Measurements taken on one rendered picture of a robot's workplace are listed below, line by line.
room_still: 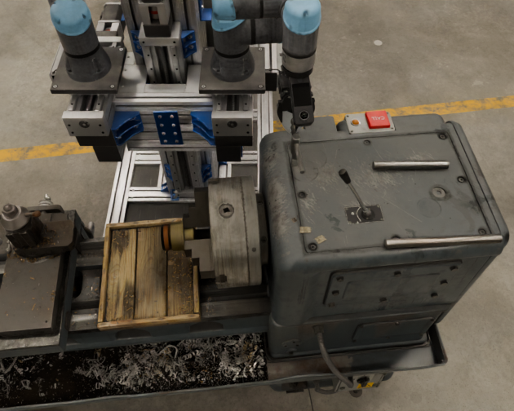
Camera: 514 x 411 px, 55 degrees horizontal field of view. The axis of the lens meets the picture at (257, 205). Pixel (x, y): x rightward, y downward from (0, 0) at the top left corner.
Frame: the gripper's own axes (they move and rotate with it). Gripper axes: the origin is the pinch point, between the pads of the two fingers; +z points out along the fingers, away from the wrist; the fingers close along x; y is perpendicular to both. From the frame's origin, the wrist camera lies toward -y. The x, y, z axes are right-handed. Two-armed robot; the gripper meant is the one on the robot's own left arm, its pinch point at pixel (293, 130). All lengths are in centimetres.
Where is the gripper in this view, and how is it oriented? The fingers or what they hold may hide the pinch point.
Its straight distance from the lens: 128.0
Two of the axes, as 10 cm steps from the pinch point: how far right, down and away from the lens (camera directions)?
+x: -10.0, 0.8, -0.6
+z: 0.0, 5.6, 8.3
